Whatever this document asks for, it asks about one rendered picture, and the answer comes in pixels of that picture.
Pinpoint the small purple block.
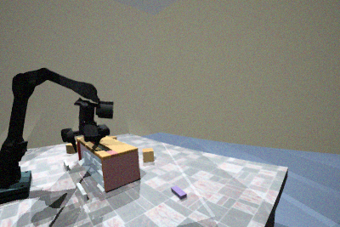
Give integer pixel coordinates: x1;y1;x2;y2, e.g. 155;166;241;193
171;185;187;200

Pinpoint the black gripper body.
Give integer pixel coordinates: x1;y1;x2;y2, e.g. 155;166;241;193
61;117;110;142

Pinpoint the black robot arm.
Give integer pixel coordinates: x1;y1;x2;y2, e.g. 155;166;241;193
0;68;114;186

